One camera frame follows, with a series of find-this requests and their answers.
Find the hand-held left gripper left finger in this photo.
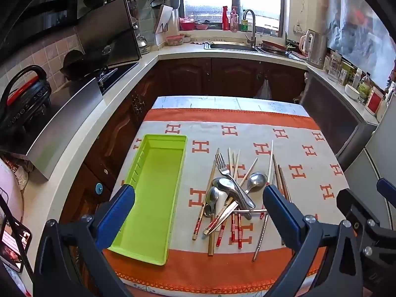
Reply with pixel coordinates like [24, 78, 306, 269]
[32, 184, 137, 297]

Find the green plastic utensil tray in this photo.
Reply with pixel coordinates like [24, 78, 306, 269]
[107, 134, 188, 267]

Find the pink soap bottle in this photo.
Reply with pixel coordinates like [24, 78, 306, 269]
[229, 6, 239, 32]

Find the black gas stove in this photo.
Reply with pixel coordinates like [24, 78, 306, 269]
[97, 62, 140, 95]

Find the white cutting board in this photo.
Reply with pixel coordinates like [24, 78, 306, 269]
[154, 4, 174, 46]

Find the black red electric grill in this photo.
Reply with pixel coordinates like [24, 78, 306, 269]
[0, 65, 52, 137]

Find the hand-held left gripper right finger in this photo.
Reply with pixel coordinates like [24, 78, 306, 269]
[262, 185, 363, 297]

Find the steel kitchen sink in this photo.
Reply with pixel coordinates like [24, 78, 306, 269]
[204, 42, 260, 52]

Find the dark wall cabinet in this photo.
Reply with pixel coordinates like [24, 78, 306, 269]
[6, 0, 81, 38]

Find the red frying pan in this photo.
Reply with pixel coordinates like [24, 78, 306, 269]
[261, 40, 290, 53]

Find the steel stovetop kettle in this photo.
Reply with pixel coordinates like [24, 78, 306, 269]
[136, 32, 151, 54]

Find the grey refrigerator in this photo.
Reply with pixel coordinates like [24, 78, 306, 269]
[343, 124, 396, 232]

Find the black glass range hood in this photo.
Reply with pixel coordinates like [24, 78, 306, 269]
[76, 0, 143, 69]

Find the dark brown wooden chopstick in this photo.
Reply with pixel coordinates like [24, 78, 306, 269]
[273, 155, 287, 194]
[277, 165, 291, 203]

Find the metal fork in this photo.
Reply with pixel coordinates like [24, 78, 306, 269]
[214, 153, 257, 209]

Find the orange patterned beige tablecloth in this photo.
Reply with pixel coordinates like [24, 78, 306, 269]
[102, 108, 351, 294]

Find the white kitchen countertop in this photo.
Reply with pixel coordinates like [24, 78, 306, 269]
[19, 35, 381, 297]

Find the dark grey appliance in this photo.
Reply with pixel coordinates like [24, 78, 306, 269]
[300, 71, 379, 171]

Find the steel sink faucet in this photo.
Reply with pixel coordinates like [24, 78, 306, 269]
[243, 9, 259, 46]

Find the stainless steel splash guard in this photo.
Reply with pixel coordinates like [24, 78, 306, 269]
[26, 77, 104, 180]

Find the large metal spoon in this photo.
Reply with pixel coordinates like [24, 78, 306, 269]
[212, 177, 252, 220]

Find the small metal spoon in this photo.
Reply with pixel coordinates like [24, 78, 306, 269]
[243, 173, 268, 196]

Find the red labelled packet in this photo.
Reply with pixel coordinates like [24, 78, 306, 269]
[365, 86, 384, 116]

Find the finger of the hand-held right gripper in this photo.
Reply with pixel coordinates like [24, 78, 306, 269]
[337, 188, 396, 297]
[376, 178, 396, 200]

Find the plastic wall covering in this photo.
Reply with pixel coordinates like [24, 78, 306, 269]
[325, 0, 393, 84]

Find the white bowl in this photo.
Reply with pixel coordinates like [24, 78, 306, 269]
[344, 84, 360, 100]

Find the hanging plastic bag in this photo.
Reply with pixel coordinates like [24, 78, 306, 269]
[256, 79, 273, 99]

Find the black wok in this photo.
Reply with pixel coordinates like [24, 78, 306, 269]
[60, 49, 109, 79]

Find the food container red lid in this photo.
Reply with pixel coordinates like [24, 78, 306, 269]
[165, 35, 186, 47]

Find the steel electric kettle white handle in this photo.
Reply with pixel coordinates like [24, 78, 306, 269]
[298, 29, 328, 70]

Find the row of condiment bottles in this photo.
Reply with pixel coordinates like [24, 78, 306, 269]
[323, 49, 396, 123]

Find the smartphone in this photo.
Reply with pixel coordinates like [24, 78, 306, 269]
[0, 215, 33, 274]

